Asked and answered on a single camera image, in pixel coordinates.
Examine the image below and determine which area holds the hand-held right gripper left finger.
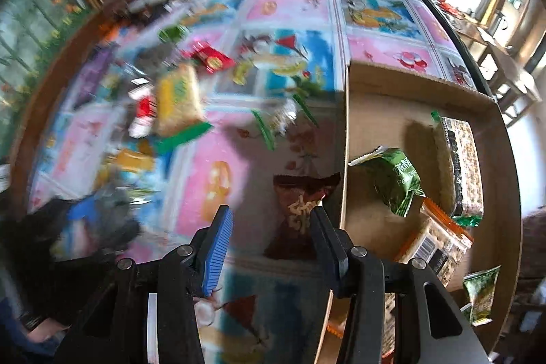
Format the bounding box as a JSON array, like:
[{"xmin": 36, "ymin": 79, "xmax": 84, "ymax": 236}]
[{"xmin": 53, "ymin": 204, "xmax": 234, "ymax": 364}]

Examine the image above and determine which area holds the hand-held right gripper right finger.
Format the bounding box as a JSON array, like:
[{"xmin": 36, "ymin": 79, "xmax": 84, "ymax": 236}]
[{"xmin": 309, "ymin": 206, "xmax": 489, "ymax": 364}]

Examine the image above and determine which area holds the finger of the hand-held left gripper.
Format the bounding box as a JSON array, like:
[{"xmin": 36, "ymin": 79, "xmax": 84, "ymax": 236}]
[{"xmin": 70, "ymin": 195, "xmax": 103, "ymax": 220}]

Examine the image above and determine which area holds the brown snack packet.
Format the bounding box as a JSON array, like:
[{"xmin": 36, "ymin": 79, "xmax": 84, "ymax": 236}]
[{"xmin": 264, "ymin": 173, "xmax": 342, "ymax": 260}]

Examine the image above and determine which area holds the clear packet with green ends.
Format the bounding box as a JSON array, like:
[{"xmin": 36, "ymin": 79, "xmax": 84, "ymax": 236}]
[{"xmin": 252, "ymin": 93, "xmax": 318, "ymax": 151}]

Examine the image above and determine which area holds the cardboard box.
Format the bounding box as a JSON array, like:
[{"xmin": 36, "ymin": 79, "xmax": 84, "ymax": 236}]
[{"xmin": 313, "ymin": 61, "xmax": 523, "ymax": 364}]

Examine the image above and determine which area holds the orange snack packet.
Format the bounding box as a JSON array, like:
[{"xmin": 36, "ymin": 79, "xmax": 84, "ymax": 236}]
[{"xmin": 113, "ymin": 148, "xmax": 156, "ymax": 173}]

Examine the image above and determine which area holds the green pea snack packet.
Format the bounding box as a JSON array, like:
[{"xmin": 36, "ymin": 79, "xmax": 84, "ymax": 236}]
[{"xmin": 349, "ymin": 148, "xmax": 425, "ymax": 217}]

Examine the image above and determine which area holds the clear packet with orange edge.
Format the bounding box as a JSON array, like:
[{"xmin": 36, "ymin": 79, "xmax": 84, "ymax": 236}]
[{"xmin": 394, "ymin": 198, "xmax": 474, "ymax": 288}]

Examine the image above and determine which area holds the red and white snack packet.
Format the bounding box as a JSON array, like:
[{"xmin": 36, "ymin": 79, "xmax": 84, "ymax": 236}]
[{"xmin": 128, "ymin": 87, "xmax": 156, "ymax": 139}]

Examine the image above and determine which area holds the purple snack packet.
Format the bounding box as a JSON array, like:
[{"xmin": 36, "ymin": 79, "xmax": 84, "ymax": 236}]
[{"xmin": 70, "ymin": 48, "xmax": 116, "ymax": 109}]

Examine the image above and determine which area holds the yellow noodle packet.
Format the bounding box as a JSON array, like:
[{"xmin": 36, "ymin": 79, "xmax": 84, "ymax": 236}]
[{"xmin": 154, "ymin": 63, "xmax": 213, "ymax": 154}]

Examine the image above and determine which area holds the long patterned snack packet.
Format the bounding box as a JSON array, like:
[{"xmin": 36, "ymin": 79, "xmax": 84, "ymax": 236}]
[{"xmin": 431, "ymin": 111, "xmax": 485, "ymax": 228}]

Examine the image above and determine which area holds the small green snack packet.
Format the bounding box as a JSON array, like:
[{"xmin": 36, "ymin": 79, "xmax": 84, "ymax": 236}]
[{"xmin": 463, "ymin": 265, "xmax": 501, "ymax": 326}]

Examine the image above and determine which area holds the flower painted panel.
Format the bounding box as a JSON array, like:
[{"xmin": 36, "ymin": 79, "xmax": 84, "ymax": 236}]
[{"xmin": 0, "ymin": 0, "xmax": 92, "ymax": 160}]

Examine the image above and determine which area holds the small yellow snack packet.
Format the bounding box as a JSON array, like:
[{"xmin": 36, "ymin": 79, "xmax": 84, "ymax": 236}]
[{"xmin": 232, "ymin": 61, "xmax": 254, "ymax": 85}]

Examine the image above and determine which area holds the fruit print tablecloth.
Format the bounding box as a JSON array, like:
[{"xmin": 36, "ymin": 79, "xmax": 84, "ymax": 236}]
[{"xmin": 28, "ymin": 0, "xmax": 478, "ymax": 364}]

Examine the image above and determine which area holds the wooden side table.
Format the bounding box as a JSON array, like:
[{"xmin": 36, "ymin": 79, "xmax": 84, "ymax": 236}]
[{"xmin": 452, "ymin": 18, "xmax": 538, "ymax": 113}]

